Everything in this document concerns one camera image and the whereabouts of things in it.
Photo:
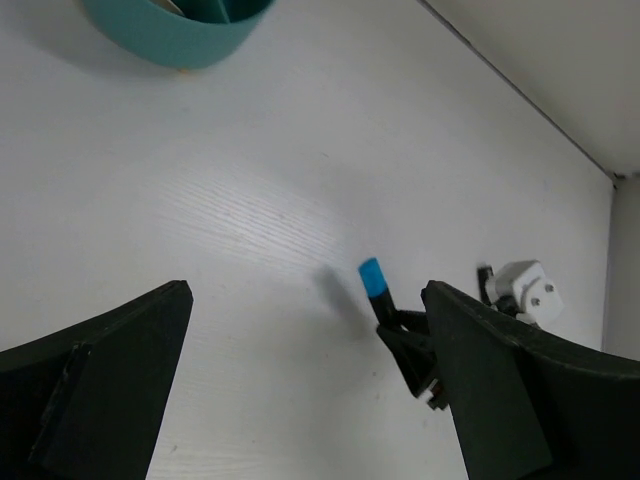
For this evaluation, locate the teal round desk organizer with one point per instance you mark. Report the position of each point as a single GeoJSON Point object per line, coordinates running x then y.
{"type": "Point", "coordinates": [184, 35]}

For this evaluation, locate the blue cap black highlighter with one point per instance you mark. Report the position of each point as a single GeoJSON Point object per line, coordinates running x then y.
{"type": "Point", "coordinates": [378, 293]}

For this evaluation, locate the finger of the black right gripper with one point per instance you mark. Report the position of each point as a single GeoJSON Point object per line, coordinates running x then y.
{"type": "Point", "coordinates": [414, 355]}
{"type": "Point", "coordinates": [412, 320]}

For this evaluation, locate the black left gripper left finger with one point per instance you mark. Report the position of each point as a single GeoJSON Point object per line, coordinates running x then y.
{"type": "Point", "coordinates": [88, 401]}

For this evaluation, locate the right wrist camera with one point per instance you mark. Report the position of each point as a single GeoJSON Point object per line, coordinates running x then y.
{"type": "Point", "coordinates": [521, 290]}

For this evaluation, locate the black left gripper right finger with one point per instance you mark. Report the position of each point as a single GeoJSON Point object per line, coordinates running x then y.
{"type": "Point", "coordinates": [528, 404]}

